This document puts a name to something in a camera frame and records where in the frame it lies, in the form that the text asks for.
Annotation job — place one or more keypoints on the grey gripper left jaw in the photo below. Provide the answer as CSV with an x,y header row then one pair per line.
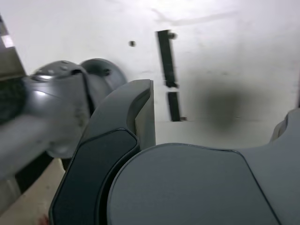
x,y
93,175

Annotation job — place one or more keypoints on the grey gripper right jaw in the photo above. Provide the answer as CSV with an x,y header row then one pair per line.
x,y
187,187

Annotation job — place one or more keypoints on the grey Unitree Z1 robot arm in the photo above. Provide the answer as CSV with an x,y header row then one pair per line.
x,y
58,93

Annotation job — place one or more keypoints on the black tape strip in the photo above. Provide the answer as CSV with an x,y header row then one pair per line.
x,y
167,61

